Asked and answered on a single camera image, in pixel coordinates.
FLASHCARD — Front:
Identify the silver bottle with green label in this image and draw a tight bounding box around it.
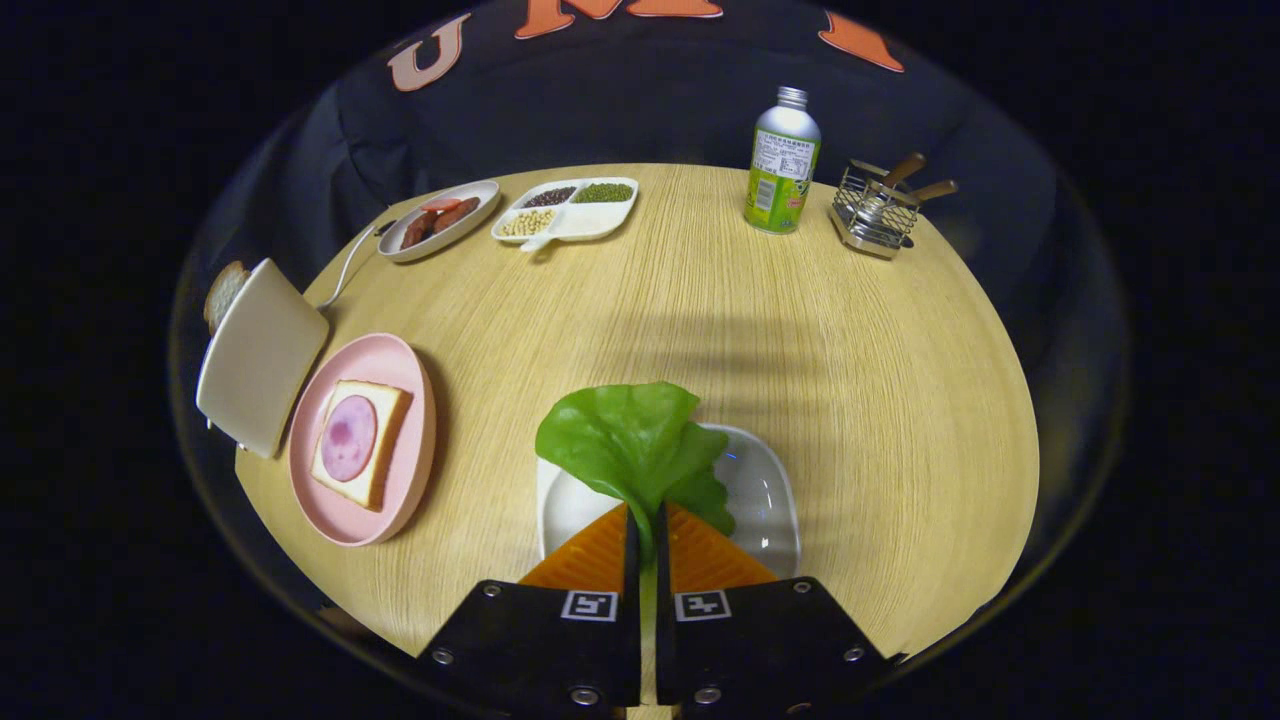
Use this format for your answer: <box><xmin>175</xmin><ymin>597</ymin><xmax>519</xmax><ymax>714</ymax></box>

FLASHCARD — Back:
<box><xmin>743</xmin><ymin>86</ymin><xmax>823</xmax><ymax>236</ymax></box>

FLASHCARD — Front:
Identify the grey round plate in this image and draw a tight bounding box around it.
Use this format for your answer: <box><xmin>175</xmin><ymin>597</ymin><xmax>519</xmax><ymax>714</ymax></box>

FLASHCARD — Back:
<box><xmin>377</xmin><ymin>180</ymin><xmax>501</xmax><ymax>264</ymax></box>

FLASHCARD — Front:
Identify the metal wire utensil holder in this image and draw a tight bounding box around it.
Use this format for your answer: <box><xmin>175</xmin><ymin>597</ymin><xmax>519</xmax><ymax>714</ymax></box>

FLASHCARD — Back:
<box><xmin>828</xmin><ymin>160</ymin><xmax>919</xmax><ymax>261</ymax></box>

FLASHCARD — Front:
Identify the cream white toaster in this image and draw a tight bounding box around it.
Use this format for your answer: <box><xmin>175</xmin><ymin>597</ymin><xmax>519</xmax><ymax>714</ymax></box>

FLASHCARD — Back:
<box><xmin>195</xmin><ymin>258</ymin><xmax>331</xmax><ymax>461</ymax></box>

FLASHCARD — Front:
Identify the wooden-handled utensil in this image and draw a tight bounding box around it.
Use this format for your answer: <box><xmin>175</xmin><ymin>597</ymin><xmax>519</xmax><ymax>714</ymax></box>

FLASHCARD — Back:
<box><xmin>862</xmin><ymin>152</ymin><xmax>928</xmax><ymax>223</ymax></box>
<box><xmin>880</xmin><ymin>180</ymin><xmax>959</xmax><ymax>209</ymax></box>

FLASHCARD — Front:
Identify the white square plate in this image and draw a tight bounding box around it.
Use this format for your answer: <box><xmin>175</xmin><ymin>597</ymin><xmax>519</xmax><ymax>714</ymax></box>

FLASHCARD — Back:
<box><xmin>536</xmin><ymin>423</ymin><xmax>802</xmax><ymax>581</ymax></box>

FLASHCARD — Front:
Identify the green lettuce leaf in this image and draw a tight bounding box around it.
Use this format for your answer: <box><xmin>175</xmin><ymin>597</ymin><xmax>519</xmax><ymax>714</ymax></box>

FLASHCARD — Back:
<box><xmin>535</xmin><ymin>381</ymin><xmax>737</xmax><ymax>601</ymax></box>

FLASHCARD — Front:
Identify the round-topped bread slice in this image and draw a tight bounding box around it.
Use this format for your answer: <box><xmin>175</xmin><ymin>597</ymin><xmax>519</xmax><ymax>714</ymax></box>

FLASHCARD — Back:
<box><xmin>203</xmin><ymin>261</ymin><xmax>251</xmax><ymax>336</ymax></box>

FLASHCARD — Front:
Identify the pink round plate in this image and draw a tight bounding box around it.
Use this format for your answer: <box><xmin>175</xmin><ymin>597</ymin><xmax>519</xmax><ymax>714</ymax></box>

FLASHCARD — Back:
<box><xmin>288</xmin><ymin>333</ymin><xmax>438</xmax><ymax>548</ymax></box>

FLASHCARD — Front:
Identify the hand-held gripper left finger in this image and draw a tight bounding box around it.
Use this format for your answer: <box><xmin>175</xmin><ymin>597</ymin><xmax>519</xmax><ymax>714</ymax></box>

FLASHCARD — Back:
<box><xmin>415</xmin><ymin>503</ymin><xmax>642</xmax><ymax>713</ymax></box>

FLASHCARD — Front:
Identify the square toast slice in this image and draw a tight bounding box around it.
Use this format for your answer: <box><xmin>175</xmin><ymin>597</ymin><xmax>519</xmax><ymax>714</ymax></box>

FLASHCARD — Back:
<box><xmin>310</xmin><ymin>379</ymin><xmax>414</xmax><ymax>513</ymax></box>

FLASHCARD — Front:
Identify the pink ham slice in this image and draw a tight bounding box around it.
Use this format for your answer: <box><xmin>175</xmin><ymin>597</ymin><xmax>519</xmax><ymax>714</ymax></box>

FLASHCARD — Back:
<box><xmin>320</xmin><ymin>394</ymin><xmax>379</xmax><ymax>483</ymax></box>

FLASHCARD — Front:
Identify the black backdrop cloth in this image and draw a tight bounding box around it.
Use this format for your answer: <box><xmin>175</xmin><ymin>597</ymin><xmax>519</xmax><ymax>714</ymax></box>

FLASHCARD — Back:
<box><xmin>175</xmin><ymin>0</ymin><xmax>1131</xmax><ymax>481</ymax></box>

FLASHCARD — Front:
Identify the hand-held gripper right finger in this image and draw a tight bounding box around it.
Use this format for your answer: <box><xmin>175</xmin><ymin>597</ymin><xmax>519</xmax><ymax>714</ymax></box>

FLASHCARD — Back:
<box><xmin>655</xmin><ymin>503</ymin><xmax>906</xmax><ymax>716</ymax></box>

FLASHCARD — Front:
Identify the white divided dish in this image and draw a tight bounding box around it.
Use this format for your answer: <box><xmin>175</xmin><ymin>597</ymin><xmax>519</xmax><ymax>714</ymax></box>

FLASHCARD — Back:
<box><xmin>490</xmin><ymin>177</ymin><xmax>640</xmax><ymax>253</ymax></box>

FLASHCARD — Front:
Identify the white toaster cable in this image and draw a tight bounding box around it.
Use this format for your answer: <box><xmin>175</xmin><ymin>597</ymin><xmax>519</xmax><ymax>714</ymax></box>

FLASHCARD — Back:
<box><xmin>312</xmin><ymin>220</ymin><xmax>396</xmax><ymax>309</ymax></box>

